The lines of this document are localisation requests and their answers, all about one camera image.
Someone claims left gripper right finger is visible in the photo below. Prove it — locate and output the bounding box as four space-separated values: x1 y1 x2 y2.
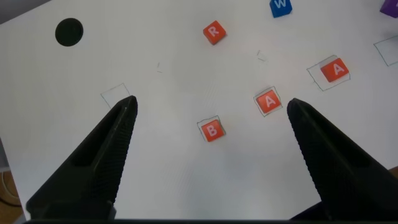
286 98 398 222

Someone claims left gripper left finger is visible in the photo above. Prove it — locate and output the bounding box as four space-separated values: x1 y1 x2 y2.
25 95 139 220

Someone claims orange letter A block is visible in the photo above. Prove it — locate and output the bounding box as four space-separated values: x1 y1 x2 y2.
320 57 350 83
256 89 282 114

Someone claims orange letter B block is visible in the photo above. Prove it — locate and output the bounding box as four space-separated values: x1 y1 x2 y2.
200 119 226 143

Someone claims purple letter I block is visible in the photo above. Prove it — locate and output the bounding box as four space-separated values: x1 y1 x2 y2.
379 0 398 19

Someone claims black round table grommet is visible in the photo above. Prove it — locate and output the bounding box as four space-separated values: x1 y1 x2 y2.
55 17 84 47

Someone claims blue letter W block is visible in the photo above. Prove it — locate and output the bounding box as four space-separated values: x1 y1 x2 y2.
269 0 293 19

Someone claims orange letter R block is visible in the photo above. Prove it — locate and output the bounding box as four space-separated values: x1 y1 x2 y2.
203 20 227 45

